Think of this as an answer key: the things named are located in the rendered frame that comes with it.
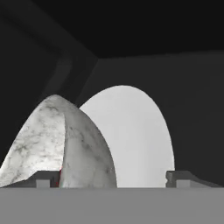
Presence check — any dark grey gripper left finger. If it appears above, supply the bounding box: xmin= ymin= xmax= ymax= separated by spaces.
xmin=6 ymin=170 xmax=61 ymax=189

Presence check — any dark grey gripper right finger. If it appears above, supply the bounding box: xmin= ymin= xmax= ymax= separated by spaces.
xmin=164 ymin=170 xmax=223 ymax=189

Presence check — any white grey marbled bowl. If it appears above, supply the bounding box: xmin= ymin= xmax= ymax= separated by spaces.
xmin=0 ymin=94 xmax=118 ymax=189

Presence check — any white round microwave turntable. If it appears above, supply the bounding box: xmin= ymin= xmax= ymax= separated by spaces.
xmin=79 ymin=84 xmax=176 ymax=189

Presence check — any dark microwave oven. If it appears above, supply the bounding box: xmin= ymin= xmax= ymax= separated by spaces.
xmin=0 ymin=0 xmax=224 ymax=189

